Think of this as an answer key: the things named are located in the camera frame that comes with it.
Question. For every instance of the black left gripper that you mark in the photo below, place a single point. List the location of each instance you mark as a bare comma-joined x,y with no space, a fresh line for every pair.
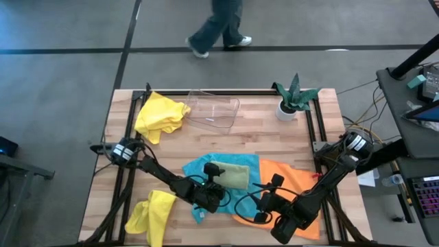
205,197

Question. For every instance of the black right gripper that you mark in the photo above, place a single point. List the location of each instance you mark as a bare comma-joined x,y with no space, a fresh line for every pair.
276,206

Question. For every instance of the blue microfiber towel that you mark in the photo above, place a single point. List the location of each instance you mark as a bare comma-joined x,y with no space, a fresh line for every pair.
195,168

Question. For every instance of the green microfiber towel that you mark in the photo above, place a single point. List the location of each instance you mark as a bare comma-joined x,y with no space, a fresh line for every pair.
233,175

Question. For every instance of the orange microfiber towel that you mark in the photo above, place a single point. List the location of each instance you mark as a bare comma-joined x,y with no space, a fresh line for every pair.
295,178

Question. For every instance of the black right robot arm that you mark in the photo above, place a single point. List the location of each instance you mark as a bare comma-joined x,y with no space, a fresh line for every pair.
329,185

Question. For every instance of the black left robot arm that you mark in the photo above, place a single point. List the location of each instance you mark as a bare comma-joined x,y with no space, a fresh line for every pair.
161,173

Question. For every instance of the yellow microfiber towel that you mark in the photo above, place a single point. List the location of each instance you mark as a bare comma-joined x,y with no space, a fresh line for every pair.
157,113
151,212

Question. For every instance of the small red tag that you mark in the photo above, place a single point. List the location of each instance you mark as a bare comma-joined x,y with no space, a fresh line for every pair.
317,176

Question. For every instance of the white plant pot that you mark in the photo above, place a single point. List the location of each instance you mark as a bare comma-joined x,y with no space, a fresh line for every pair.
283,115

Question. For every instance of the clear plastic bin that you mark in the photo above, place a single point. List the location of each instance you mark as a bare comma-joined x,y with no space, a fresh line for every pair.
212,109

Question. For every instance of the artificial green plant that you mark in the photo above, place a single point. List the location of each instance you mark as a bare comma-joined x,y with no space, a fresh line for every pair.
295,94

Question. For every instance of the white paper sheet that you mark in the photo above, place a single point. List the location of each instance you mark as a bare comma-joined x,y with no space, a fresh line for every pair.
369,178

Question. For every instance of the black support beam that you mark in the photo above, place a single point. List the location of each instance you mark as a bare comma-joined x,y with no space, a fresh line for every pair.
387,154

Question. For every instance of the clear water bottle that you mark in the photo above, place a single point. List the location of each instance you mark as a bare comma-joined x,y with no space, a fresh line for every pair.
394,179

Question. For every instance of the black side desk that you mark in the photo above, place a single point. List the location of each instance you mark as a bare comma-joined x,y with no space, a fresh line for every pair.
415,144

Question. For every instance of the keyboard with coloured keys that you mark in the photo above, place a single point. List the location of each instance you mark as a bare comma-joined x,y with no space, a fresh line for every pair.
428,197

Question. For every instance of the person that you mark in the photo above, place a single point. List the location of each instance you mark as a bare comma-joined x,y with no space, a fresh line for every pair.
223,20

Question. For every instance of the dark tablet screen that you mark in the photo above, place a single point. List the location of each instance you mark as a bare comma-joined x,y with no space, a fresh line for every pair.
423,115

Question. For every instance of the small teal box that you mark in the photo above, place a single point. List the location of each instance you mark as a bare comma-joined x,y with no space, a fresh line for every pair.
416,81

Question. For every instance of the black electronic device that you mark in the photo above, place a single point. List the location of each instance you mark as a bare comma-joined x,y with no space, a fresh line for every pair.
430,82

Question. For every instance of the black metal pole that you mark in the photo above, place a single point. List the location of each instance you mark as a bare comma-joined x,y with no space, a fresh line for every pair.
415,56

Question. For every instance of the black device with blue light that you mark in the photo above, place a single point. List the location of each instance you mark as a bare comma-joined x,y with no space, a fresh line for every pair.
7,147

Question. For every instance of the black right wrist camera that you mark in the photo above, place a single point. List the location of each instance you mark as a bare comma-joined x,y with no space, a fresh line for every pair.
277,180

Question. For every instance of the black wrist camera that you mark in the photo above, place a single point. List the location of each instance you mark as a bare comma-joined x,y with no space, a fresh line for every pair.
212,169
277,180

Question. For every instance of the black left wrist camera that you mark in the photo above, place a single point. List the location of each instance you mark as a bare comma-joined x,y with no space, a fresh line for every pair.
212,169

